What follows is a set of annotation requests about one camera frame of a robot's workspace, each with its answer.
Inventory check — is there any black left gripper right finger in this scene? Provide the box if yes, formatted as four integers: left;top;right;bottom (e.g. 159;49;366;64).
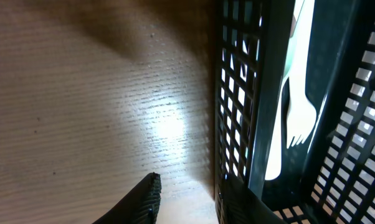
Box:
220;175;285;224

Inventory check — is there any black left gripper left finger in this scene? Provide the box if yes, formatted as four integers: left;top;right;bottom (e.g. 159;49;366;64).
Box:
93;172;161;224

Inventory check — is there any white plastic spoon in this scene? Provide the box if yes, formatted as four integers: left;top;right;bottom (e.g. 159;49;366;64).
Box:
265;78;288;180

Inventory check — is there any black perforated plastic basket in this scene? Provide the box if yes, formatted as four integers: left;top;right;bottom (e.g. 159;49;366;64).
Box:
215;0;375;223

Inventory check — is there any white plastic fork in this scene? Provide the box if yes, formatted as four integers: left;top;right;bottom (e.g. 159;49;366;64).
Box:
286;0;316;148
282;0;304;86

